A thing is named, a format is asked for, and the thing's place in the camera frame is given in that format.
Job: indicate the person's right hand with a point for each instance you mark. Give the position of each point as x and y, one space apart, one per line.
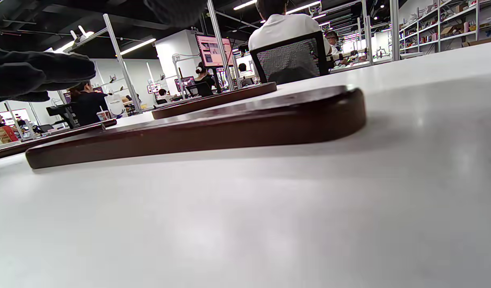
37 74

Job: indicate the wooden key rack rod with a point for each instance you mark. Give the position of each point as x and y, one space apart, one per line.
49 138

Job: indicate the wooden key rack base tray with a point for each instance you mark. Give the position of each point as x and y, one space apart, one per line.
213 100

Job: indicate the wooden key rack top bar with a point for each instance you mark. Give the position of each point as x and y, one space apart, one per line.
229 120

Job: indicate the paper cup with straw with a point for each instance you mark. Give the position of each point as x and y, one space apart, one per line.
104 116

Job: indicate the long ceiling light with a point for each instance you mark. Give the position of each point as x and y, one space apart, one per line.
137 46

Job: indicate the computer monitor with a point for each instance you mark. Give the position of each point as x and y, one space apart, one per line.
211 50

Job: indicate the black mesh office chair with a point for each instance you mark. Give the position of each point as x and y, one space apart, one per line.
289 60

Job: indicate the white storage shelving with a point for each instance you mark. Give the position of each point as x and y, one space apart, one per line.
453 35

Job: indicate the aluminium frame post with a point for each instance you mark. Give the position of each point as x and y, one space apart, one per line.
219 36
121 64
394 28

